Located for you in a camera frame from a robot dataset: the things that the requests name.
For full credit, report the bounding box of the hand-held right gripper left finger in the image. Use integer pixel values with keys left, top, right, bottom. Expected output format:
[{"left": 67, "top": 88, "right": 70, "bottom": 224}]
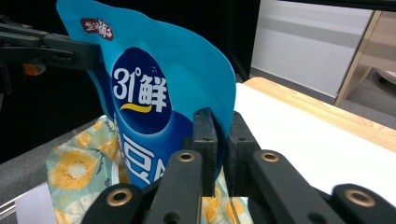
[{"left": 181, "top": 106, "right": 219, "bottom": 198}]

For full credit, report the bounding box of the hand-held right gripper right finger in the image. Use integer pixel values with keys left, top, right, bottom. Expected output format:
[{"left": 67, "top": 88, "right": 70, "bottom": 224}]
[{"left": 224, "top": 110, "right": 262, "bottom": 198}]

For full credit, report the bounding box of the blue snack packet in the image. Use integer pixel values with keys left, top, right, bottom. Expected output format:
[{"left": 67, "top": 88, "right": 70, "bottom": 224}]
[{"left": 55, "top": 0, "right": 237, "bottom": 190}]

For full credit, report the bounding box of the floral teal orange cloth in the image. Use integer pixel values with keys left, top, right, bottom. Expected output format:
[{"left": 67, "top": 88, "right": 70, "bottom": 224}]
[{"left": 46, "top": 115, "right": 254, "bottom": 224}]

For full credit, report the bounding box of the white cabinet panel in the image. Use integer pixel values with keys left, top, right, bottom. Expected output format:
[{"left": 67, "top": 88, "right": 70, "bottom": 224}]
[{"left": 249, "top": 0, "right": 375, "bottom": 99}]

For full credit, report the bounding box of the light wooden desk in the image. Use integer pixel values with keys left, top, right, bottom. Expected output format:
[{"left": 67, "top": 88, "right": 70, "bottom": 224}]
[{"left": 333, "top": 9, "right": 396, "bottom": 126}]

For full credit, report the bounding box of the aluminium rail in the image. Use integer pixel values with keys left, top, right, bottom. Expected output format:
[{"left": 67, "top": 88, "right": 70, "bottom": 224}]
[{"left": 0, "top": 195, "right": 20, "bottom": 219}]

